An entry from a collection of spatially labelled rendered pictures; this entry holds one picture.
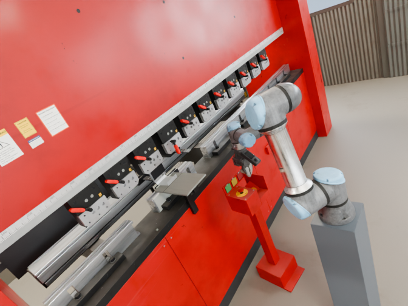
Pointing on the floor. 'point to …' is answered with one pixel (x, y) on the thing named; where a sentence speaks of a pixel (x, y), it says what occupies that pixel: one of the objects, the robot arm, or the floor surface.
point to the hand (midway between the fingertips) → (250, 175)
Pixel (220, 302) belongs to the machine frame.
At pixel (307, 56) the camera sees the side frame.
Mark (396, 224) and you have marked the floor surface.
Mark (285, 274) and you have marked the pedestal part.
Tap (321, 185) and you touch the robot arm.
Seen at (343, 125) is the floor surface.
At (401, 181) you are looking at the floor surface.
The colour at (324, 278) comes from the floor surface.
